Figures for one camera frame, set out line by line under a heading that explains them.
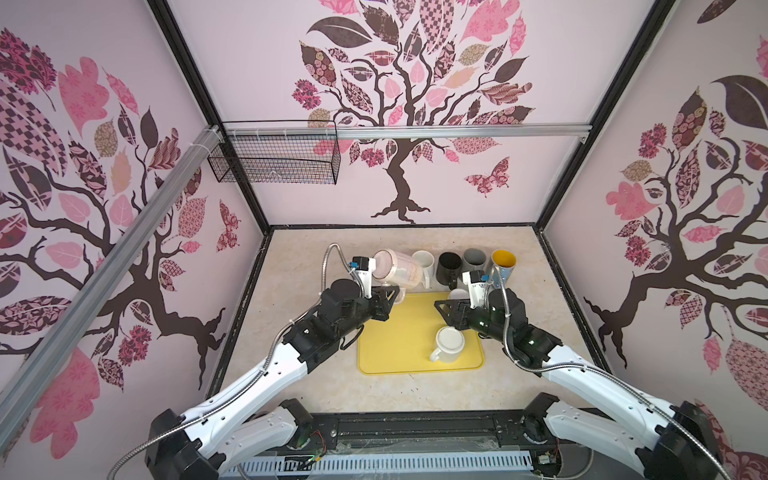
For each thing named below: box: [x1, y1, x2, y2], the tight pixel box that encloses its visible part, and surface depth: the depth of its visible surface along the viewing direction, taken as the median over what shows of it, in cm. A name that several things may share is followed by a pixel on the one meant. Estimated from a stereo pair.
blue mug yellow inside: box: [491, 249, 517, 285], surface depth 100 cm
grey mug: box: [462, 248, 487, 273], surface depth 100 cm
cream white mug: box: [430, 326, 465, 364], surface depth 83 cm
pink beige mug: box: [372, 248, 423, 303], surface depth 70 cm
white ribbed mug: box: [412, 250, 435, 290], surface depth 101 cm
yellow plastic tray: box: [358, 292, 485, 375], surface depth 87 cm
